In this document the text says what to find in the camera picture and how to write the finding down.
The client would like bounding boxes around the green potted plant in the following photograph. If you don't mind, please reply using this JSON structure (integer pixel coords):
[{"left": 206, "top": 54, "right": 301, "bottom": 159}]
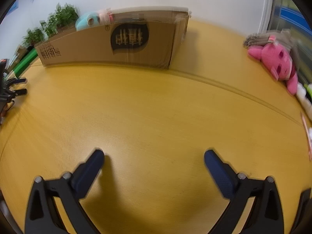
[
  {"left": 55, "top": 2, "right": 80, "bottom": 30},
  {"left": 22, "top": 28, "right": 45, "bottom": 47},
  {"left": 40, "top": 15, "right": 61, "bottom": 38}
]

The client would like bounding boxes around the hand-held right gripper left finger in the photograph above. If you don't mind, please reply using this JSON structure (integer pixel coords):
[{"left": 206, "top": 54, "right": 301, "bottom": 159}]
[{"left": 24, "top": 148, "right": 106, "bottom": 234}]

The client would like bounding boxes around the blue window banner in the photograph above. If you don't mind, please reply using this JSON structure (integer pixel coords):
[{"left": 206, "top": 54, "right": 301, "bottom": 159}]
[{"left": 279, "top": 5, "right": 310, "bottom": 30}]

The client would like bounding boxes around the white green plush toy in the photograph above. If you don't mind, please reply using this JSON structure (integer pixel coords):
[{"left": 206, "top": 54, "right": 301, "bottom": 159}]
[{"left": 296, "top": 83, "right": 312, "bottom": 120}]

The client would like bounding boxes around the white window frame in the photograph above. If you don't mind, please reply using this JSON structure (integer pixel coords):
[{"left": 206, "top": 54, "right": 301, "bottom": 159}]
[{"left": 258, "top": 0, "right": 275, "bottom": 33}]

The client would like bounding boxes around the green foam roll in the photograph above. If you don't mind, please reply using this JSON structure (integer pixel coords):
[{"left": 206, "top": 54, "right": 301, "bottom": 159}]
[{"left": 12, "top": 47, "right": 38, "bottom": 76}]

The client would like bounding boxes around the pink teal pig plush toy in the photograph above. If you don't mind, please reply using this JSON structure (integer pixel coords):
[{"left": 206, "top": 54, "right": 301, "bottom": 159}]
[{"left": 75, "top": 8, "right": 115, "bottom": 32}]

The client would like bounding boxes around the grey cloth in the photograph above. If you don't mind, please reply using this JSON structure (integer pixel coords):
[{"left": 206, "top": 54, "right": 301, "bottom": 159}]
[{"left": 244, "top": 30, "right": 296, "bottom": 51}]

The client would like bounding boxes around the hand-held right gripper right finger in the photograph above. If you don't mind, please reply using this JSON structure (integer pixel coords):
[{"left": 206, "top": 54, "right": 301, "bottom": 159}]
[{"left": 204, "top": 149, "right": 285, "bottom": 234}]

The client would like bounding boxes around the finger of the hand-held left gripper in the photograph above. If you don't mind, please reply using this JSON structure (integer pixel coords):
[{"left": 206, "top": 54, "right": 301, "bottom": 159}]
[
  {"left": 7, "top": 88, "right": 28, "bottom": 97},
  {"left": 5, "top": 77, "right": 28, "bottom": 84}
]

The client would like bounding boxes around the brown cardboard box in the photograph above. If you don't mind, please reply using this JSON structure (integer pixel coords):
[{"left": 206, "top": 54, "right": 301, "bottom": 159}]
[{"left": 34, "top": 7, "right": 192, "bottom": 70}]

